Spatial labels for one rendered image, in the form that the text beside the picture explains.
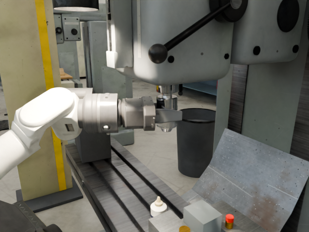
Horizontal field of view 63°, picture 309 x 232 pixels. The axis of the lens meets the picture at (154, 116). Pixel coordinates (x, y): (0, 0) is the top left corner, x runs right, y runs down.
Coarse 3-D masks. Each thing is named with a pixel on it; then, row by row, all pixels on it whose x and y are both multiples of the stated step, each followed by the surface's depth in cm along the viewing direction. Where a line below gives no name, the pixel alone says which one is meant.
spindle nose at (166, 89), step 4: (176, 84) 55; (156, 88) 56; (160, 88) 54; (164, 88) 54; (168, 88) 54; (172, 88) 54; (176, 88) 55; (160, 92) 55; (164, 92) 54; (168, 92) 54; (172, 92) 54; (176, 92) 55
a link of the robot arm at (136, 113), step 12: (108, 96) 54; (144, 96) 61; (108, 108) 52; (120, 108) 54; (132, 108) 53; (144, 108) 52; (108, 120) 53; (120, 120) 55; (132, 120) 53; (144, 120) 52; (108, 132) 55
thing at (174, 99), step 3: (159, 96) 57; (174, 96) 57; (156, 99) 57; (159, 99) 55; (162, 99) 55; (165, 99) 55; (168, 99) 55; (171, 99) 55; (174, 99) 55; (162, 102) 55; (165, 102) 55; (168, 102) 55; (171, 102) 55; (174, 102) 55
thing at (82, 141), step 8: (80, 136) 97; (88, 136) 99; (96, 136) 100; (104, 136) 101; (80, 144) 98; (88, 144) 100; (96, 144) 101; (104, 144) 102; (80, 152) 101; (88, 152) 101; (96, 152) 102; (104, 152) 103; (88, 160) 101; (96, 160) 103
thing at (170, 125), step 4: (156, 104) 57; (160, 104) 55; (164, 104) 55; (168, 104) 55; (172, 104) 55; (176, 104) 56; (156, 108) 57; (160, 108) 56; (164, 108) 55; (168, 108) 55; (172, 108) 56; (176, 108) 56; (156, 124) 59; (160, 124) 57; (164, 124) 56; (168, 124) 56; (172, 124) 57; (176, 124) 58; (164, 128) 57; (168, 128) 57
